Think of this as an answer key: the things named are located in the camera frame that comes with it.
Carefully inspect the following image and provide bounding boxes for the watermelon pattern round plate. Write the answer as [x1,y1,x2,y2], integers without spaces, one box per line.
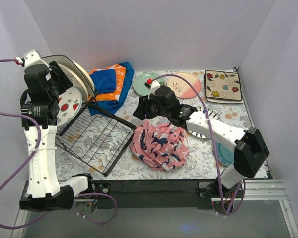
[57,87,82,127]

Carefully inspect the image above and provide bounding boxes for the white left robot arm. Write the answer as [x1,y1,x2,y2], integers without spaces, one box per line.
[19,62,96,212]

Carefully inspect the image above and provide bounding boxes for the teal round plate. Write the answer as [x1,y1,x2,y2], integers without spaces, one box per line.
[216,142,234,167]

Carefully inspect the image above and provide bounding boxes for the blue striped white plate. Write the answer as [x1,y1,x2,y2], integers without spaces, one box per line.
[189,106,221,139]

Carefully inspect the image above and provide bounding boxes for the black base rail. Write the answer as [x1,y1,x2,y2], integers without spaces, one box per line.
[93,179,220,210]

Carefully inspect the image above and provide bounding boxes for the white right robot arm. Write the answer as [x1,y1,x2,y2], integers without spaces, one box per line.
[133,86,269,197]

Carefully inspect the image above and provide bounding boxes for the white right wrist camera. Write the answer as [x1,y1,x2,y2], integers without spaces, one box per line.
[144,79,164,99]

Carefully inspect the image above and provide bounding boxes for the pink navy patterned shorts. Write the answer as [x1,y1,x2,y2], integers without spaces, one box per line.
[130,120,189,171]

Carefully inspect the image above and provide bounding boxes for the black wire dish rack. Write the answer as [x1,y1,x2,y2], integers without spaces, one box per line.
[55,96,136,177]

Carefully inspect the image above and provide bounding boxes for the aluminium frame rail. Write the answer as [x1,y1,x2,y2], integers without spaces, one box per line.
[12,179,298,238]

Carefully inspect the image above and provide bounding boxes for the rear white square plate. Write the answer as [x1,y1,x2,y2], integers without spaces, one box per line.
[43,55,95,96]

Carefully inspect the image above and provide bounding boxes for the mint green flower plate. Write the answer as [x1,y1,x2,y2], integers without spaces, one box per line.
[133,72,159,96]

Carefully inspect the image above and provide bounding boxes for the floral table mat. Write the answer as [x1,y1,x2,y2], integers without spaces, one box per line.
[37,69,269,179]

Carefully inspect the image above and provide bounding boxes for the cream round plate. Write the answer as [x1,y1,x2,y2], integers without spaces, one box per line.
[58,61,94,101]

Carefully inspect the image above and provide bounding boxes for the blue and orange cloth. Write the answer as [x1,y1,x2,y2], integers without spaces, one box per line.
[89,62,135,114]

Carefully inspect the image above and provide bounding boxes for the cream and pink plate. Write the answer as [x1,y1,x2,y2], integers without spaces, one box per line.
[166,72,202,99]

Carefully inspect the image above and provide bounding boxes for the square plate yellow flower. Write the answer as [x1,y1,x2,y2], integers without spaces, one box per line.
[204,70,242,102]

